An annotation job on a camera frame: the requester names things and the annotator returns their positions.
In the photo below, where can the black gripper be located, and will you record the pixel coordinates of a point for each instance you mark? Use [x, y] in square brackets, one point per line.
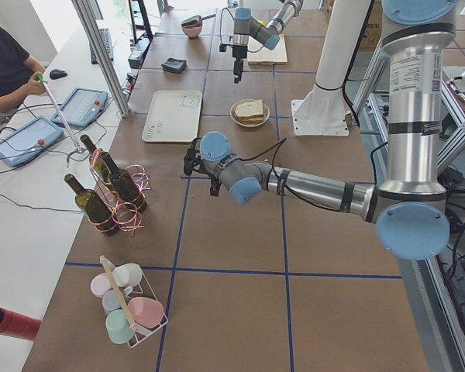
[215, 180]
[238, 53]

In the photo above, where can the bread slice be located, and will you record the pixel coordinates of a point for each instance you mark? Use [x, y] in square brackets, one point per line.
[250, 120]
[249, 110]

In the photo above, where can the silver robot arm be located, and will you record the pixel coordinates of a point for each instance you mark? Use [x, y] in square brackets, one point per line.
[408, 207]
[246, 26]

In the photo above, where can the cream bear serving tray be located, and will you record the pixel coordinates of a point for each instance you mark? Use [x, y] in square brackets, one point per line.
[173, 117]

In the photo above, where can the bamboo cutting board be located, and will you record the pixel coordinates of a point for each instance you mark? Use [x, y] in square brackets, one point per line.
[258, 54]

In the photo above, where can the bread slice on plate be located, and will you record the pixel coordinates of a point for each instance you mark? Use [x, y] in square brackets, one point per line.
[250, 120]

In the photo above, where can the round white plate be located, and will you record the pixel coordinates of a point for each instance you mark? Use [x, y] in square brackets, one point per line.
[266, 112]

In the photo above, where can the folded grey cloth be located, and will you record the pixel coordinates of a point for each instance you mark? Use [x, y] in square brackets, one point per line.
[174, 65]

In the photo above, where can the pink bowl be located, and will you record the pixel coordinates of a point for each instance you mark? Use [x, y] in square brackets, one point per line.
[191, 28]

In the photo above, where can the metal spoon in bowl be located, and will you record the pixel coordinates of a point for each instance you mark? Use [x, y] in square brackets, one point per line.
[197, 18]

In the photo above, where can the dark green wine bottle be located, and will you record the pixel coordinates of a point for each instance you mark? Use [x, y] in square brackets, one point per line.
[92, 206]

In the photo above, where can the pink reacher stick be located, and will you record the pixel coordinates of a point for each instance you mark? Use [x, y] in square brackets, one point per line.
[78, 148]

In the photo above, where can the white cup in rack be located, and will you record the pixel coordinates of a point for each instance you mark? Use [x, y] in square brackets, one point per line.
[129, 274]

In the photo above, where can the blue teach pendant far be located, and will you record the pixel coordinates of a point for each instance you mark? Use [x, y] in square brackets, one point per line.
[83, 106]

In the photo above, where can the blue teach pendant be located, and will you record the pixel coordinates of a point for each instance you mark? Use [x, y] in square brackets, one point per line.
[29, 141]
[83, 106]

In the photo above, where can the lilac cup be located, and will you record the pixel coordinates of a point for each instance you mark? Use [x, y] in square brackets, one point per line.
[100, 285]

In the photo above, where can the pink cup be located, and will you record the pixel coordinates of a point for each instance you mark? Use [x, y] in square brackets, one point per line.
[147, 312]

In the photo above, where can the grey cup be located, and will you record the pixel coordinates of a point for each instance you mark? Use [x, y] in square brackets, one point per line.
[110, 302]

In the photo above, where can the black computer mouse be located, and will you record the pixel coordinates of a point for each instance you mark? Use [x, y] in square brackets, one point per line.
[56, 74]

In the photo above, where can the mint green cup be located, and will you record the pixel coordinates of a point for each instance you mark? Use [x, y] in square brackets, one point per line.
[118, 328]

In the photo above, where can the blue teach pendant near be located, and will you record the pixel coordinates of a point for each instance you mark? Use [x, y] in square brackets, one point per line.
[29, 141]

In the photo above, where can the seated person black shirt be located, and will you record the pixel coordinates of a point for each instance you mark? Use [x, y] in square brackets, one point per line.
[18, 73]

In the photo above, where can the red cylinder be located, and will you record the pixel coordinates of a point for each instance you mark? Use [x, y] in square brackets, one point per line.
[18, 325]

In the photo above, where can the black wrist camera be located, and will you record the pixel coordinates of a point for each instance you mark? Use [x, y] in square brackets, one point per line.
[223, 47]

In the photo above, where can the copper wire bottle rack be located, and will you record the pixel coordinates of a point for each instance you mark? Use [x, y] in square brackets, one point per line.
[127, 218]

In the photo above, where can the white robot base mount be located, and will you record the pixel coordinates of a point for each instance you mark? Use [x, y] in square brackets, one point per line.
[322, 111]

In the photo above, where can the white wire cup rack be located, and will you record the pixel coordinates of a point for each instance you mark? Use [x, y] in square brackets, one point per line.
[142, 290]

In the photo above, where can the wooden rack handle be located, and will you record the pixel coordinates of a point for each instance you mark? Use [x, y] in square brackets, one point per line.
[107, 267]

